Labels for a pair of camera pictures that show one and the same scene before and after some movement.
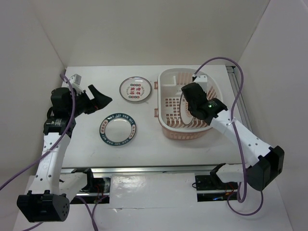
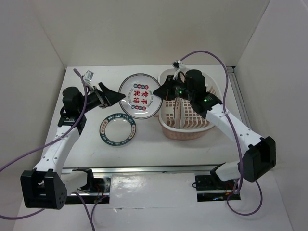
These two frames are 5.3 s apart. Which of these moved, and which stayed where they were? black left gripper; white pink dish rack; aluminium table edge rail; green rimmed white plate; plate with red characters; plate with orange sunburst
Moved: plate with red characters; plate with orange sunburst; black left gripper
Stayed: white pink dish rack; aluminium table edge rail; green rimmed white plate
